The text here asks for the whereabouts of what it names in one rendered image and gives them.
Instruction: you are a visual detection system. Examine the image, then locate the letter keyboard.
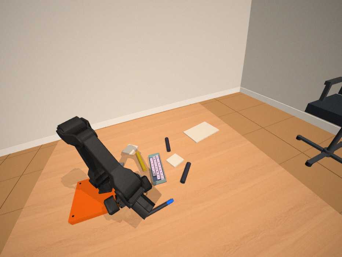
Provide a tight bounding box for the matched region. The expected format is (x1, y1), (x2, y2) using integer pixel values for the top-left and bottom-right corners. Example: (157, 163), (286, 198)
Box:
(148, 153), (166, 185)

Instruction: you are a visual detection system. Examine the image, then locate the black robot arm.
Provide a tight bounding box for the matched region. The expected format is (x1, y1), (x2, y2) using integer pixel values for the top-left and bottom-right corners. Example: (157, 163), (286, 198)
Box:
(56, 116), (155, 220)

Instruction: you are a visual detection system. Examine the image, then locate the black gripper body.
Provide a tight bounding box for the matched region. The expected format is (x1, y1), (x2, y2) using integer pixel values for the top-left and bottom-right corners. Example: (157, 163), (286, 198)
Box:
(104, 175), (152, 215)

